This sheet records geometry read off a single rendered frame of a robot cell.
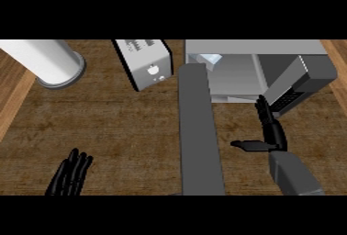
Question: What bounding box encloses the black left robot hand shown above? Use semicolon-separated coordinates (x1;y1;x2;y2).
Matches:
42;148;94;196

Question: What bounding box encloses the grey microwave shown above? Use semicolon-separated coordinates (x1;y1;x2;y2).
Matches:
184;39;338;120

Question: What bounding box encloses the silver toaster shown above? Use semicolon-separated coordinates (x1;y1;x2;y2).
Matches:
110;39;174;92

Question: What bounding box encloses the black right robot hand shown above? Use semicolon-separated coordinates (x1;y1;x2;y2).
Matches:
229;95;289;152

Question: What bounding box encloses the grey microwave door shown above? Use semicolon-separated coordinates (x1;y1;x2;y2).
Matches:
177;62;226;196

